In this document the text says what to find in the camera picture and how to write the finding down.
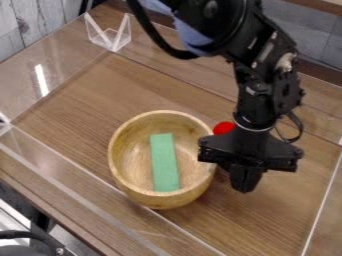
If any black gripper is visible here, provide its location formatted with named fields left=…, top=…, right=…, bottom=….
left=198, top=127, right=303, bottom=192

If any red plush strawberry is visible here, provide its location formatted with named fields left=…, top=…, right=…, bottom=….
left=213, top=121, right=235, bottom=135

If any wooden bowl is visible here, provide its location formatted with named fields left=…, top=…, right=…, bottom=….
left=107, top=110, right=217, bottom=209

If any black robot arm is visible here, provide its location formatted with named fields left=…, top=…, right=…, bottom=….
left=127, top=0, right=305, bottom=193

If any green rectangular block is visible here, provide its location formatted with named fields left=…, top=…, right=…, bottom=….
left=150, top=133, right=180, bottom=192

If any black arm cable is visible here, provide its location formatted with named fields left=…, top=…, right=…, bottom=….
left=273, top=111, right=306, bottom=144

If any clear acrylic enclosure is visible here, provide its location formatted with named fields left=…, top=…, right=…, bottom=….
left=0, top=21, right=342, bottom=256

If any black metal bracket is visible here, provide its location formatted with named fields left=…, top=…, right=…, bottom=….
left=30, top=223, right=68, bottom=256

